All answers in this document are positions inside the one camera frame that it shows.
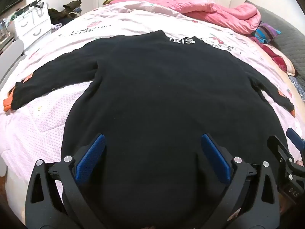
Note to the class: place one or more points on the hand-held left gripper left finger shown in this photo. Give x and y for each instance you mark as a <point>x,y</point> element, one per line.
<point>91,155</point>

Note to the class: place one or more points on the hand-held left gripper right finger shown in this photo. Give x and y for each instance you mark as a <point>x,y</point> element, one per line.
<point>214,157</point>

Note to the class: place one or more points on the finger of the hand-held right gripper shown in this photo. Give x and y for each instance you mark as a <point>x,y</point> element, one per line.
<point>278,152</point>
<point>295,138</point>

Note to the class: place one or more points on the black sweater with orange cuffs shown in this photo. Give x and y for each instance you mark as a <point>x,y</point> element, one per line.
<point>152,100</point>

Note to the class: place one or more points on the pile of dark clothes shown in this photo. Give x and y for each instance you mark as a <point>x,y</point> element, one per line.
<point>66,10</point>

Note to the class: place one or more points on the blue patterned cloth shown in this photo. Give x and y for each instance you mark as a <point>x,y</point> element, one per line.
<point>297,85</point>

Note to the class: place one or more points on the pink printed bedsheet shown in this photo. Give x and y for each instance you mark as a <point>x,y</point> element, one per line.
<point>47,124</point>

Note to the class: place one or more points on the tan blanket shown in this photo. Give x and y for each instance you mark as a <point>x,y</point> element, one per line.
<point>283,83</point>

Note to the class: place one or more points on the red pillow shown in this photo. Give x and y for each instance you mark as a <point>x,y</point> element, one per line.
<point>278,59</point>

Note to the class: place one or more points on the striped purple pillow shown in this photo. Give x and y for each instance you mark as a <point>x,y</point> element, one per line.
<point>266,32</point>

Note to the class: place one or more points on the grey quilted headboard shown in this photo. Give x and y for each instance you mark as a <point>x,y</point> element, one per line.
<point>286,21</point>

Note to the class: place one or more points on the grey chair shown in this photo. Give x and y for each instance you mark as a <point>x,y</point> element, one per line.
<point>10,57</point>

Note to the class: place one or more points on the lilac cloth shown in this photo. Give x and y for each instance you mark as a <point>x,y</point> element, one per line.
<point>56,26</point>

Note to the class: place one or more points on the white drawer cabinet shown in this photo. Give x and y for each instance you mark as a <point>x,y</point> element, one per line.
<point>31,28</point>

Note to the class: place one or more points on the pink quilt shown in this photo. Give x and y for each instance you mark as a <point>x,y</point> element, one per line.
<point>214,14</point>

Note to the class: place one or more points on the desk clutter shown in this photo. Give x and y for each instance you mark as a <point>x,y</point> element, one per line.
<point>6,28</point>

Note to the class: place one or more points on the black bag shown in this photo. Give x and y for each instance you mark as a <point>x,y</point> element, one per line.
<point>37,4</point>

